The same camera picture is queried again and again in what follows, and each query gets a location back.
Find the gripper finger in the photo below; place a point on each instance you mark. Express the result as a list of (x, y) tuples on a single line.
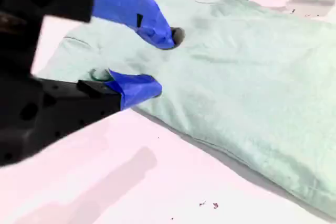
[(78, 103), (126, 3)]

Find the pale green T-shirt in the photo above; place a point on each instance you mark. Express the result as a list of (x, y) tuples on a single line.
[(236, 77)]

